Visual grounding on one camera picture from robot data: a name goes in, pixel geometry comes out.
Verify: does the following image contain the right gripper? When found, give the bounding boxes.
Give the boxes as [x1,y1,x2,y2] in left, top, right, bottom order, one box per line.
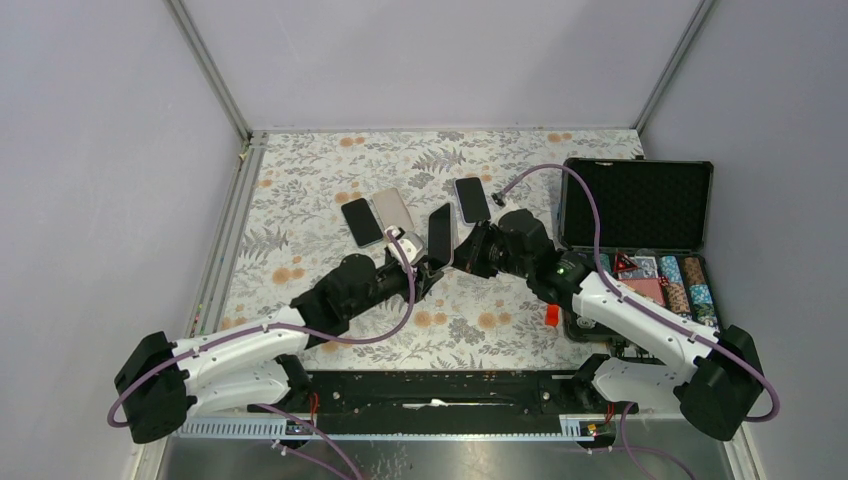
[443,219,533,279]

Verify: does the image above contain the phone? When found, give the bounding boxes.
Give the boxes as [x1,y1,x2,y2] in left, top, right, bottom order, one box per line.
[341,198,383,248]
[454,177,491,225]

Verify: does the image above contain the phone in lavender case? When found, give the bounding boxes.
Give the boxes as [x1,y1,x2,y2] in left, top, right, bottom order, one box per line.
[454,177,491,225]

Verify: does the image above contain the floral tablecloth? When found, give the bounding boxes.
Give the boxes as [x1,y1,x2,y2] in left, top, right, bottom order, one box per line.
[213,129,642,370]

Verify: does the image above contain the large black smartphone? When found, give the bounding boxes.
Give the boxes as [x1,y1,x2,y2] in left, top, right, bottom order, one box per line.
[427,202,456,270]

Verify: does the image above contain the red plastic piece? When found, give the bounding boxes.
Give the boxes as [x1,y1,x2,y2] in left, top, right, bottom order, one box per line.
[544,304,561,328]

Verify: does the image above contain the beige phone case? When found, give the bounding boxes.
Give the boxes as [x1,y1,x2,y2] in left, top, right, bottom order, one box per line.
[372,187,415,232]

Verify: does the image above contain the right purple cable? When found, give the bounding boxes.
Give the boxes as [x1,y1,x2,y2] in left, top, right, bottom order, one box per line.
[491,164,782,480]

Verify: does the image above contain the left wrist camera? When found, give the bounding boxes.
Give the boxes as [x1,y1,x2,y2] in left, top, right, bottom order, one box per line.
[384,225,426,266]

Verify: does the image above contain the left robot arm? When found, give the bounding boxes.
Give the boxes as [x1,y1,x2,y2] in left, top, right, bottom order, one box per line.
[107,254,445,444]

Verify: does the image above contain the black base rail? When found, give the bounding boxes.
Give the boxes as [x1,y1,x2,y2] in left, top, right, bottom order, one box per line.
[273,370,625,435]

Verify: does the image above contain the black poker chip case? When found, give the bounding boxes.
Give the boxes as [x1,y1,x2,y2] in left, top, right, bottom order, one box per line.
[557,158,722,331]

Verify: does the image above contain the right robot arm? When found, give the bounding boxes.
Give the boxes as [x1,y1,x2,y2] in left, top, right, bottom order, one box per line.
[452,209,765,441]

